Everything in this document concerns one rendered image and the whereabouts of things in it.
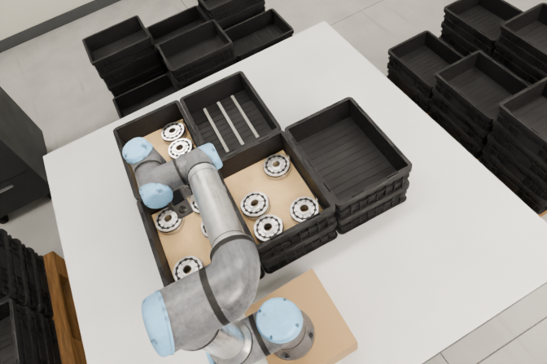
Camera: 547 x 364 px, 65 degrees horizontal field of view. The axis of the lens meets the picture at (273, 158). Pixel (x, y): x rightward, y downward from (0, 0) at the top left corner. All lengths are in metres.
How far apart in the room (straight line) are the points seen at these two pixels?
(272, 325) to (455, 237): 0.76
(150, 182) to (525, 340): 1.81
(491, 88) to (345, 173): 1.21
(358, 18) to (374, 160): 2.14
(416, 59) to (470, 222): 1.41
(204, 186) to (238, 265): 0.25
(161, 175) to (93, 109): 2.50
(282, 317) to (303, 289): 0.26
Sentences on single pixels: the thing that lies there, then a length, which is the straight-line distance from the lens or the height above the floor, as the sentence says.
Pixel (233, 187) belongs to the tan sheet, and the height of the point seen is 0.83.
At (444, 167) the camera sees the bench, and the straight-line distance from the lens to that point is 1.80.
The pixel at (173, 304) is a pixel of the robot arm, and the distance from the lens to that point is 0.83.
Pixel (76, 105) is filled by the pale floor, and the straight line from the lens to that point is 3.70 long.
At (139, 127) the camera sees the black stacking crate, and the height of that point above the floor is 0.89.
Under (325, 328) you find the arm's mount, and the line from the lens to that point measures 1.41.
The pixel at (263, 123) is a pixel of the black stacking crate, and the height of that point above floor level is 0.83.
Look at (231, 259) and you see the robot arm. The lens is 0.83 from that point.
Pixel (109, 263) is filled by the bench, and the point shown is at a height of 0.70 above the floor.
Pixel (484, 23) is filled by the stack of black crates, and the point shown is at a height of 0.38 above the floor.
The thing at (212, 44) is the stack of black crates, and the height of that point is 0.49.
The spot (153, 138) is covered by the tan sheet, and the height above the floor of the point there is 0.83.
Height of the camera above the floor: 2.16
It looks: 53 degrees down
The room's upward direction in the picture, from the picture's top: 16 degrees counter-clockwise
